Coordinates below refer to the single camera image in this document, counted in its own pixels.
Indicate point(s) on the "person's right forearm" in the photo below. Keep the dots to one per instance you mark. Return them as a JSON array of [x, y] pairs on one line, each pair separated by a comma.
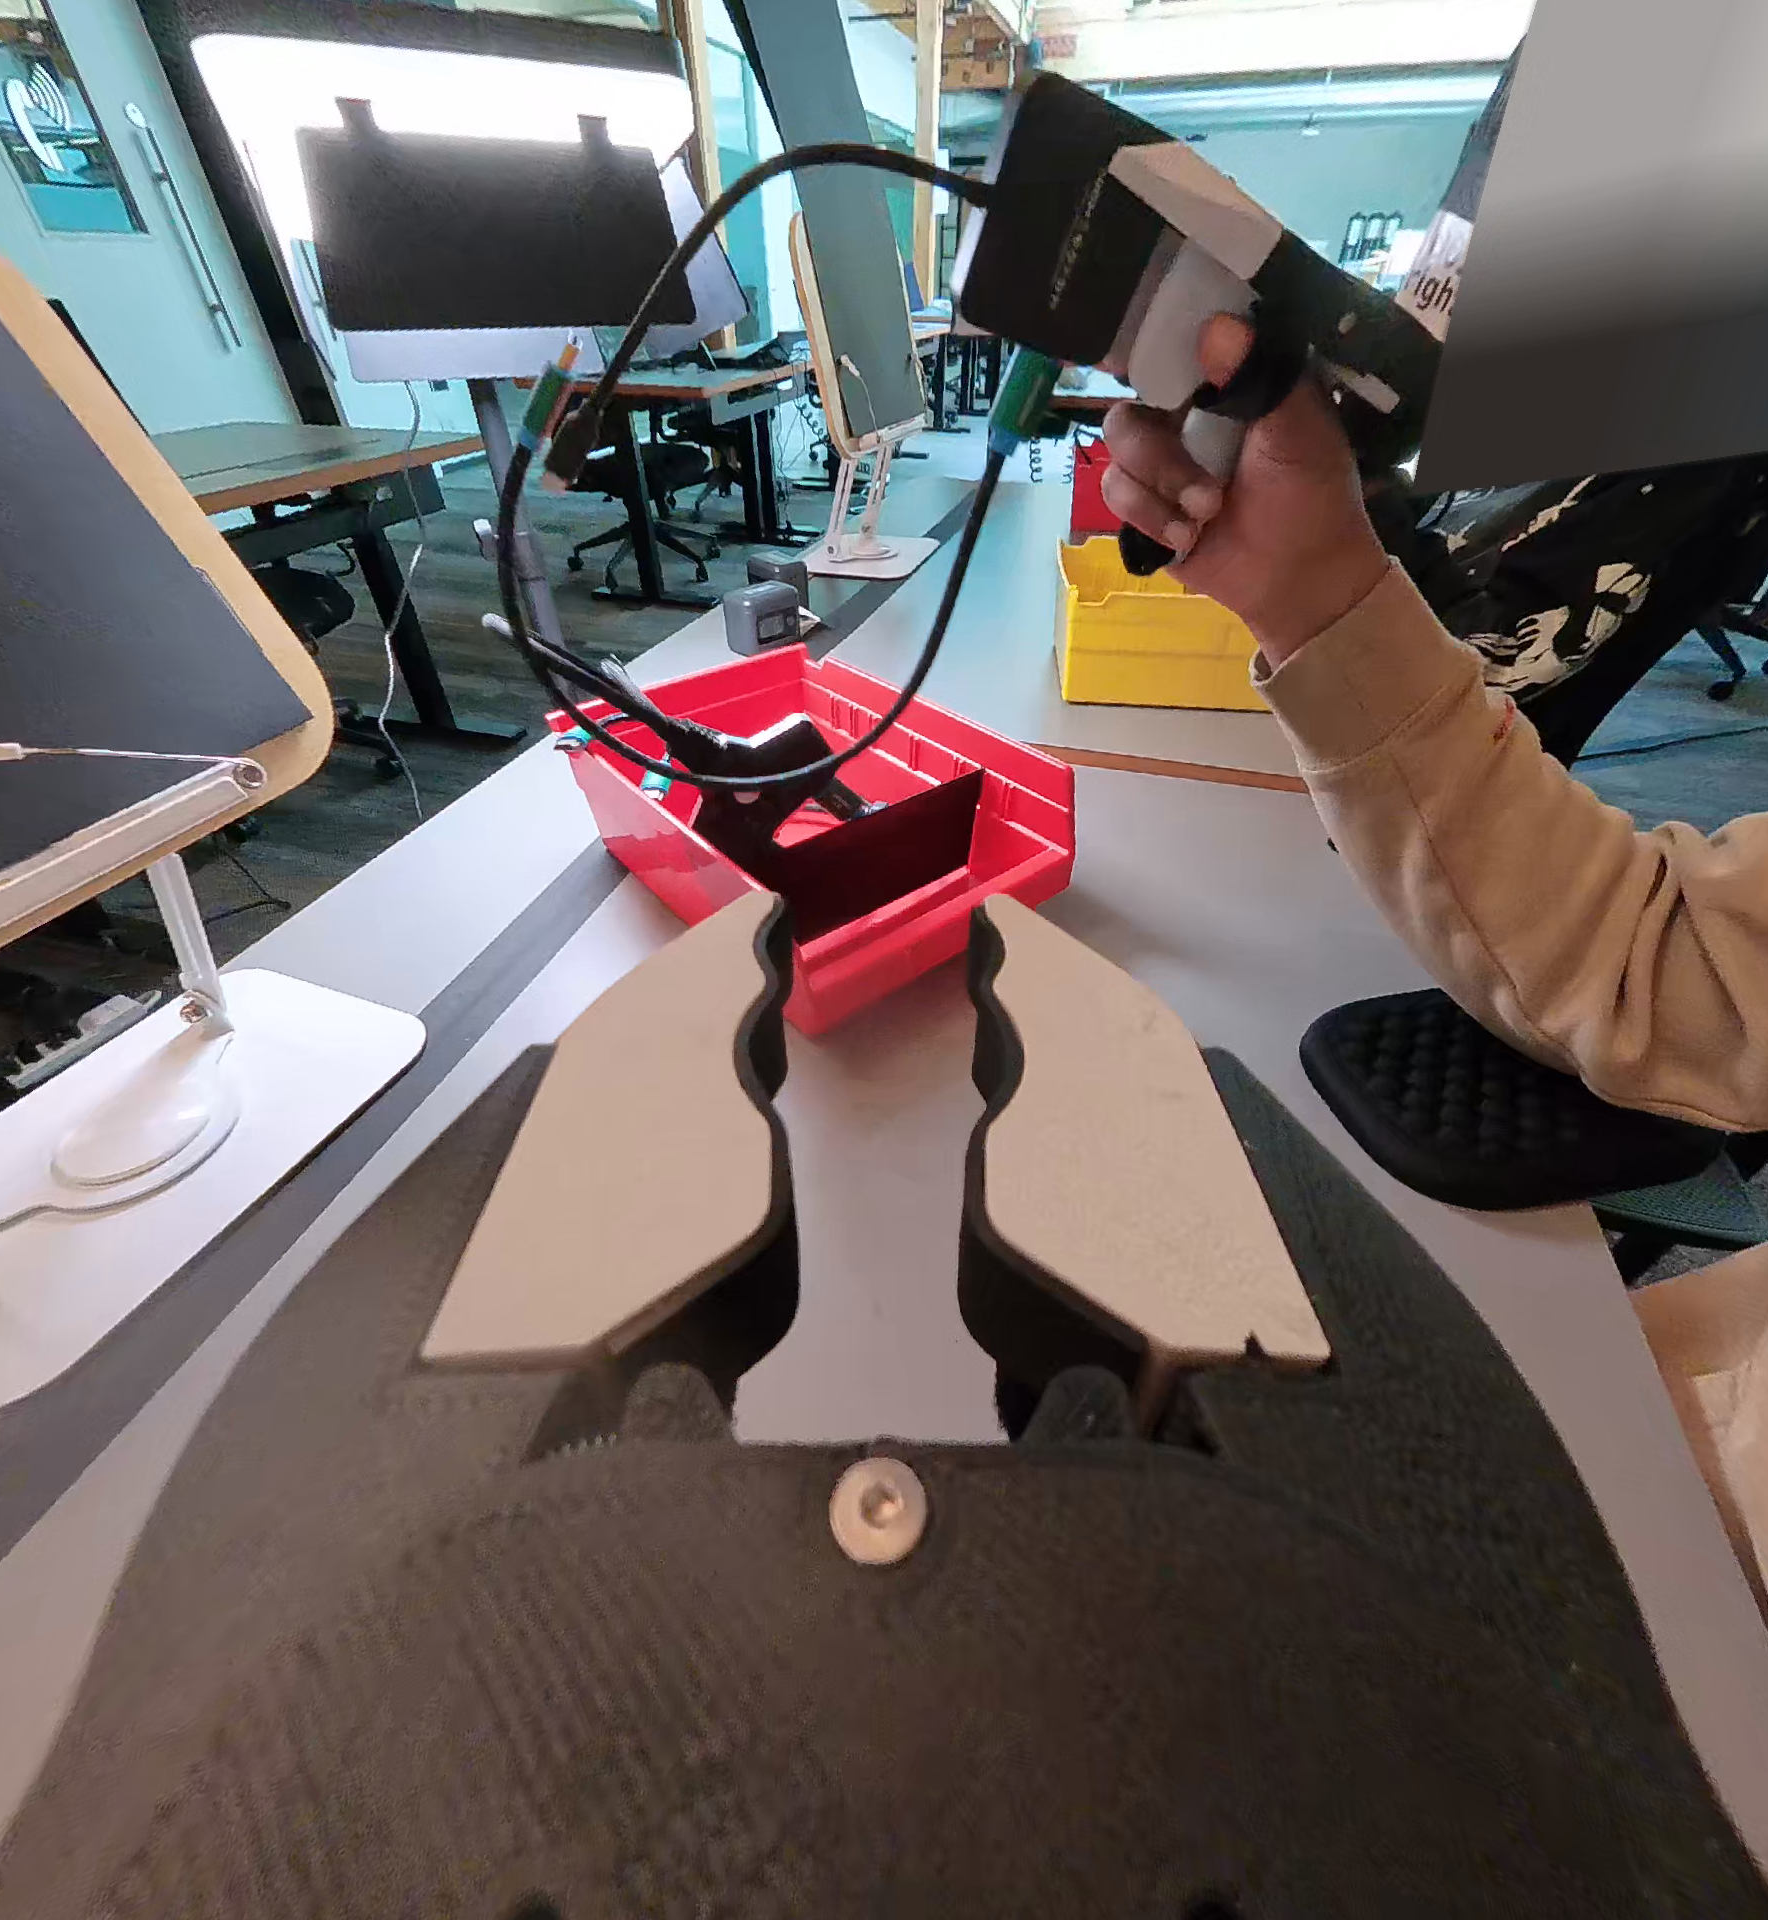
[[1498, 870]]

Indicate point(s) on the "small grey action camera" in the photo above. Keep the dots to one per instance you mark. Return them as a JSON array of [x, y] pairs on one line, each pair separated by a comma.
[[769, 606]]

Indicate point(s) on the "black chair armrest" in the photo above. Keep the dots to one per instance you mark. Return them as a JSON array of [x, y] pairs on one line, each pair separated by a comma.
[[1498, 1094]]

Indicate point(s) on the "black board on white stand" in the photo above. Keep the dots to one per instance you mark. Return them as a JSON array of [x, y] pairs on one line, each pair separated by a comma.
[[149, 1200]]

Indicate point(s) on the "wooden desk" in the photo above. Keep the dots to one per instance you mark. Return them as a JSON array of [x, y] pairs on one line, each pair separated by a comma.
[[300, 449], [720, 382]]

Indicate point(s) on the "bright studio light panel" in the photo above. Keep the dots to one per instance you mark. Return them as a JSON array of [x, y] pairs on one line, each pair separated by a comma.
[[255, 90]]

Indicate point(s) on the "red plastic bin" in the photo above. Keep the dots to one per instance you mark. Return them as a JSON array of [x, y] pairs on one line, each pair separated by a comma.
[[886, 989], [1093, 496]]

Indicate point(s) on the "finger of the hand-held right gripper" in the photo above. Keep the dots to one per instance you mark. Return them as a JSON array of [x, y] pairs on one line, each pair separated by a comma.
[[1200, 202], [1177, 315]]

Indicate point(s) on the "white board stand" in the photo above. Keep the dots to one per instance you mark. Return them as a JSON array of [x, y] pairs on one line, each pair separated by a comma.
[[870, 557]]

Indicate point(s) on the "grey light stand pole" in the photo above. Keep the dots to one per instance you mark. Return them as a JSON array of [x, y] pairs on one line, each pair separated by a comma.
[[483, 405]]

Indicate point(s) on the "black rectangular board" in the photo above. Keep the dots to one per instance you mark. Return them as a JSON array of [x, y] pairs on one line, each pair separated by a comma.
[[496, 224]]

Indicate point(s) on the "black bin divider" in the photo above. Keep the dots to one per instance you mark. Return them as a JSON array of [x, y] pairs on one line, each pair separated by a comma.
[[886, 870]]

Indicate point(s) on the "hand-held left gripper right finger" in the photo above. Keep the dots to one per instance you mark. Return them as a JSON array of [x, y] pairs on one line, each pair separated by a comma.
[[1138, 1169]]

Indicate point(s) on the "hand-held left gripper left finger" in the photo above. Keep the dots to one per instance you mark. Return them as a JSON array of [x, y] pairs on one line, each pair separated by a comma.
[[630, 1155]]

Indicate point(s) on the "person's right hand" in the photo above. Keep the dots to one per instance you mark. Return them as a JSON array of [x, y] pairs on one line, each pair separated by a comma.
[[1275, 525]]

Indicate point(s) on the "black office chair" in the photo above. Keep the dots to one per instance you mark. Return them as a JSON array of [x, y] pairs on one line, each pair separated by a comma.
[[643, 480]]

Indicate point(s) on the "yellow plastic bin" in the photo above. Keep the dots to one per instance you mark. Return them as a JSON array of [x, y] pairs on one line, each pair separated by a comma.
[[1138, 647]]

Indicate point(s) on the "large dark leaning panel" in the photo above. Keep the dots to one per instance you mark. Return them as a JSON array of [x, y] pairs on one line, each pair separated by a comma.
[[839, 90]]

